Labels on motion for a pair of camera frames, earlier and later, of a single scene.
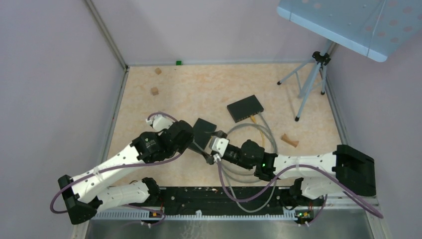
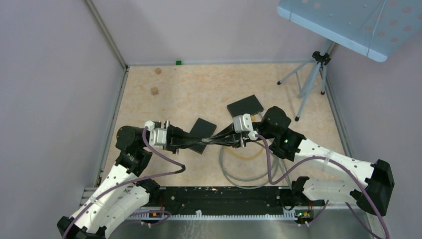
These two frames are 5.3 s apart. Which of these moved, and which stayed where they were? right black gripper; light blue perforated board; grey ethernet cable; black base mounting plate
Moved: right black gripper; grey ethernet cable
Stayed: light blue perforated board; black base mounting plate
